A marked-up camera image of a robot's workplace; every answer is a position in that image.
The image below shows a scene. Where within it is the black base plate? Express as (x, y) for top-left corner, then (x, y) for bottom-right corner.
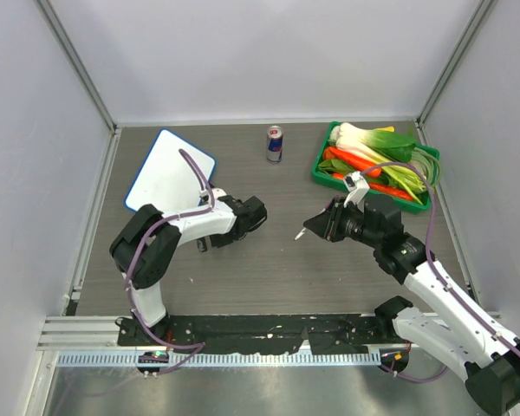
(117, 312), (428, 355)

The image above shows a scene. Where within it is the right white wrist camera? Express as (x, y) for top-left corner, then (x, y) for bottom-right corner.
(342, 172), (369, 207)

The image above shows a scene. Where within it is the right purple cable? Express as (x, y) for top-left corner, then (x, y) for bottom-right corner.
(359, 162), (520, 382)

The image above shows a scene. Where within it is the large orange carrot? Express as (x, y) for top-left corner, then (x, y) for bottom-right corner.
(318, 146), (375, 176)

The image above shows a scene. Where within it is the small orange carrot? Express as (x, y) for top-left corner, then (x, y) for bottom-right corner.
(331, 171), (416, 203)

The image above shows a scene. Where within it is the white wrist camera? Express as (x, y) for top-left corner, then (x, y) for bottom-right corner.
(198, 187), (226, 206)
(342, 172), (369, 207)

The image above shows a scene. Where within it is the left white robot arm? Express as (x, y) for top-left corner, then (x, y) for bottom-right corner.
(109, 192), (268, 346)

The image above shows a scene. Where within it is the pink capped marker pen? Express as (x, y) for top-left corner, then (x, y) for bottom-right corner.
(294, 228), (307, 241)

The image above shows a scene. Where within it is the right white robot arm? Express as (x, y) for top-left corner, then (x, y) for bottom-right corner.
(303, 195), (520, 415)

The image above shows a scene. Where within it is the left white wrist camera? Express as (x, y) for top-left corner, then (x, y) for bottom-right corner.
(198, 187), (226, 206)

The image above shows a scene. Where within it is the white slotted cable duct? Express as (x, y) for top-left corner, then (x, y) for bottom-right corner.
(56, 348), (381, 370)

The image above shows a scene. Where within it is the white green bok choy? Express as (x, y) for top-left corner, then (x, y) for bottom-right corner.
(328, 122), (417, 163)

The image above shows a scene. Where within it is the blue framed whiteboard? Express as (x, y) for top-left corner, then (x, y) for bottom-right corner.
(125, 129), (216, 212)

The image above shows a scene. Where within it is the green onion bunch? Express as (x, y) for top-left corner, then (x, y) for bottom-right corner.
(350, 146), (442, 205)

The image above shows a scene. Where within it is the red bull can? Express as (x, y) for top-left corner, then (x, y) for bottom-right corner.
(266, 126), (283, 163)

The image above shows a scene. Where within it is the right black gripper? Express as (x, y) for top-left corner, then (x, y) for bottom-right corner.
(304, 197), (382, 249)

